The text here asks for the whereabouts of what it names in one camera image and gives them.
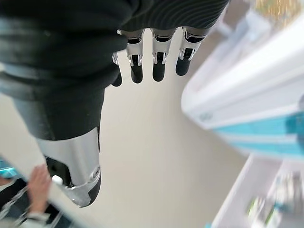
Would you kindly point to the person bare hand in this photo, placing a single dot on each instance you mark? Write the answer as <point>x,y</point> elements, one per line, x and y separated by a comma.
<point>39,187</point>

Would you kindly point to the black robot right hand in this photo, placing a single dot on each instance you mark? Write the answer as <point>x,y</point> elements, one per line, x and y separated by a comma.
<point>59,71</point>

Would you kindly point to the blue front cart drawer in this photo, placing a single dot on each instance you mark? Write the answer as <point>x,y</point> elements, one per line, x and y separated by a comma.
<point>237,190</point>

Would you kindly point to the green white medicine box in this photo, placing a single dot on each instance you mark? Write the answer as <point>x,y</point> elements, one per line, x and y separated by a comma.
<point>261,211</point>

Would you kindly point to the white blue medicine box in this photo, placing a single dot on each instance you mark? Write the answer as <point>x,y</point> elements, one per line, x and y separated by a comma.
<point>287,187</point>

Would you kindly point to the person dark clothing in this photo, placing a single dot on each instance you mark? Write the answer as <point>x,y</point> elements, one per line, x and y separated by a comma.
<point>14,192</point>

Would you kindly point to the white medical cart blue drawers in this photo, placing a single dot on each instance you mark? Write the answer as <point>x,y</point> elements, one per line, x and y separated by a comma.
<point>249,95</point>

